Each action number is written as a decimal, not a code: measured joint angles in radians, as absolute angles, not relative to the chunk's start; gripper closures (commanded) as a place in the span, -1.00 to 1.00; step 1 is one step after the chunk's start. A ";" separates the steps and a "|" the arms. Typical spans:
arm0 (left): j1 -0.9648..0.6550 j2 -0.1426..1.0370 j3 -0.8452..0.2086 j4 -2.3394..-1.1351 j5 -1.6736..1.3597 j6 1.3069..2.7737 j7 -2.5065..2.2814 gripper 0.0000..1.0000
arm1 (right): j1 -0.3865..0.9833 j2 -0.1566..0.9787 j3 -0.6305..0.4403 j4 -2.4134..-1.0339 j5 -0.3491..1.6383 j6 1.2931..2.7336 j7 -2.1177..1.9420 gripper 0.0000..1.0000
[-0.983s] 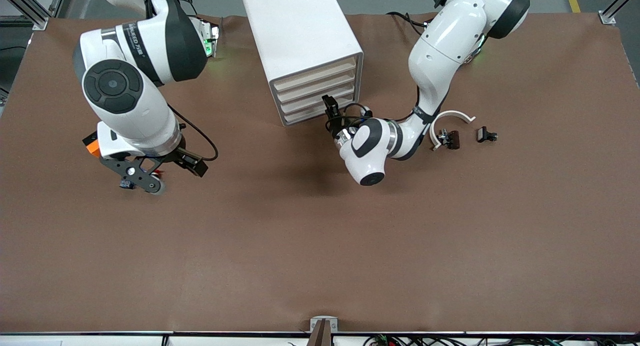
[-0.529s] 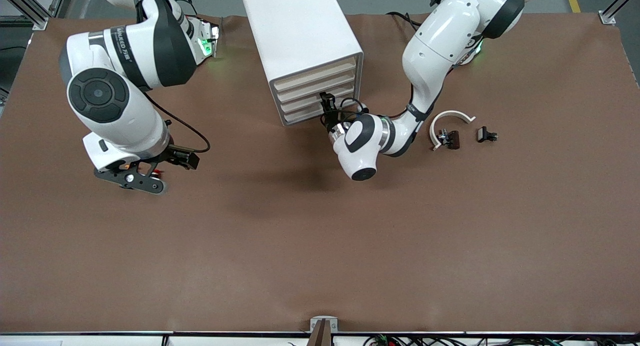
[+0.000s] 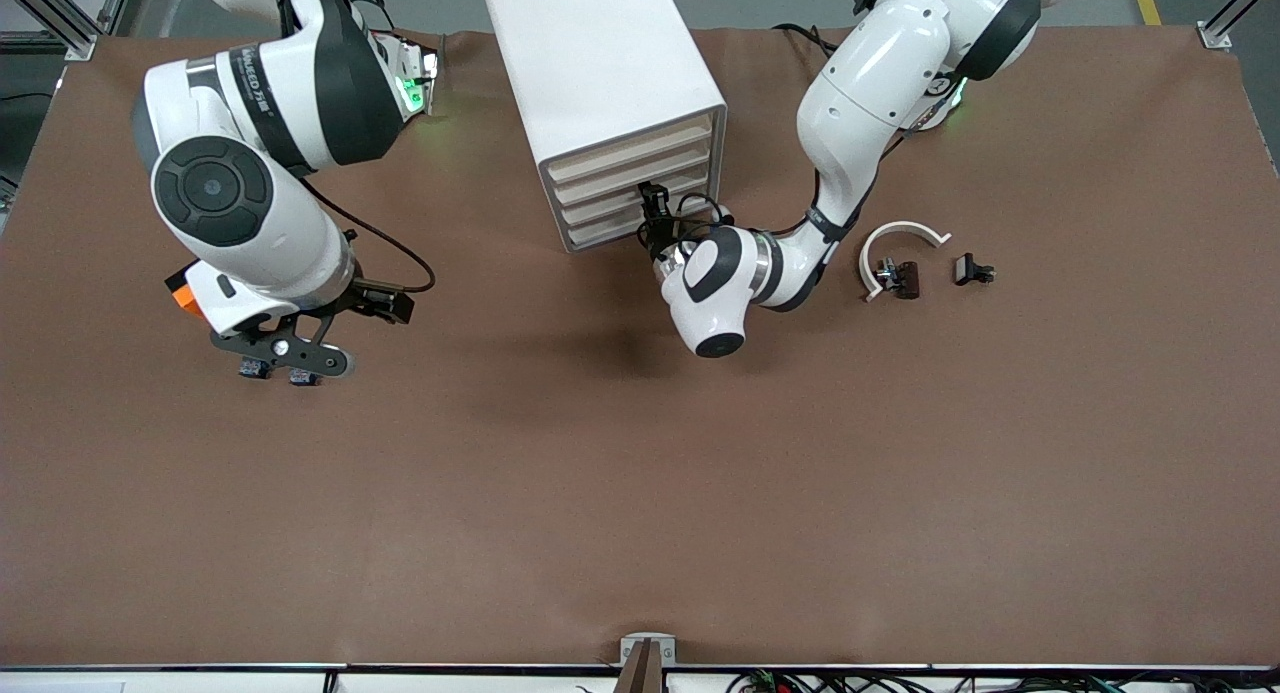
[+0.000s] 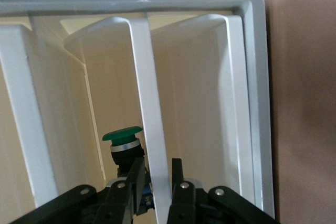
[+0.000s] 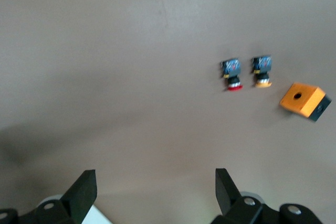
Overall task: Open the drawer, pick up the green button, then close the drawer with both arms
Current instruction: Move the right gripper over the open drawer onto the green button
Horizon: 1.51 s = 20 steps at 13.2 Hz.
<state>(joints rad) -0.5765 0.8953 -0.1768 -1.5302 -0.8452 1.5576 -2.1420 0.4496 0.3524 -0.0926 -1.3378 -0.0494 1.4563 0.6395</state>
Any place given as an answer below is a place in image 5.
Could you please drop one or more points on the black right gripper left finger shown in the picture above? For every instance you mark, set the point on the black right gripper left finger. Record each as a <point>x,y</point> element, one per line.
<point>78,197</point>

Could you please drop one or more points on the orange button box black base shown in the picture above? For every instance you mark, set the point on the orange button box black base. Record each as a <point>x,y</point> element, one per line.
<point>299,98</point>

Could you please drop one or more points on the red push button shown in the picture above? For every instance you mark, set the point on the red push button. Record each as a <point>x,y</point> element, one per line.
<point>232,73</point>

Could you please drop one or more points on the yellow push button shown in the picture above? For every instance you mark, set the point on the yellow push button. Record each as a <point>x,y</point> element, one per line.
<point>262,70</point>

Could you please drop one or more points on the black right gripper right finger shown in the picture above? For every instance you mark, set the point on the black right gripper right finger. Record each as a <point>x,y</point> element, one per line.
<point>228,197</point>

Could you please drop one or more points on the brown table cover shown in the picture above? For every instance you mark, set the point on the brown table cover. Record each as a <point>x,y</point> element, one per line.
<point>105,51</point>

